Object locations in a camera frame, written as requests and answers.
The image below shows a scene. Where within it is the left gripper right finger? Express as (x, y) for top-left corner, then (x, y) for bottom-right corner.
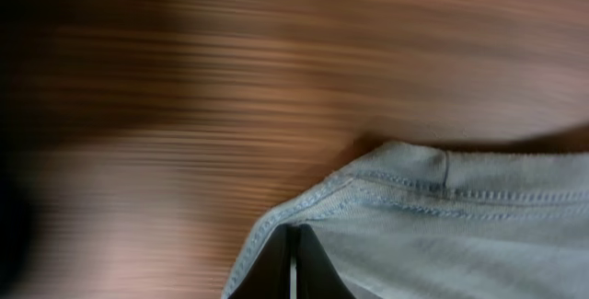
(295, 224), (354, 299)

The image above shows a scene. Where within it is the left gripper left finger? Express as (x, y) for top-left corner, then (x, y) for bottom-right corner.
(229, 225), (291, 299)

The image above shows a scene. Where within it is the light blue t-shirt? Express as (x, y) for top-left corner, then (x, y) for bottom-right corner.
(224, 143), (588, 298)

